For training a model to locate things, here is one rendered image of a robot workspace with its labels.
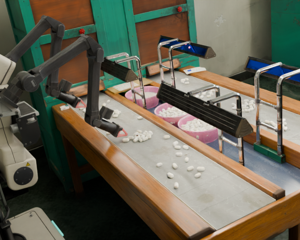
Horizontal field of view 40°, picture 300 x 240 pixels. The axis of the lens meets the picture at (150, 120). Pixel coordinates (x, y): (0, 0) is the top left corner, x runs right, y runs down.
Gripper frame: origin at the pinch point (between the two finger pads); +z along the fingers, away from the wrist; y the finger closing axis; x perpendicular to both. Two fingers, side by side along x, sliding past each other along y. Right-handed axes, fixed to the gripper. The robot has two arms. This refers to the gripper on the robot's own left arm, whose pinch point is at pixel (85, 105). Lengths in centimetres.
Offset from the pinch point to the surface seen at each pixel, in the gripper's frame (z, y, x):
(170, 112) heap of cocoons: 44, -24, -21
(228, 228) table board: 11, -137, 6
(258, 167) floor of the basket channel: 50, -104, -18
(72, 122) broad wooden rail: -1.3, 3.2, 13.2
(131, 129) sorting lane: 20.1, -30.7, -1.6
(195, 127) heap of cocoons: 43, -55, -20
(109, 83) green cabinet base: 30, 46, -19
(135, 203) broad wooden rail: 5, -88, 23
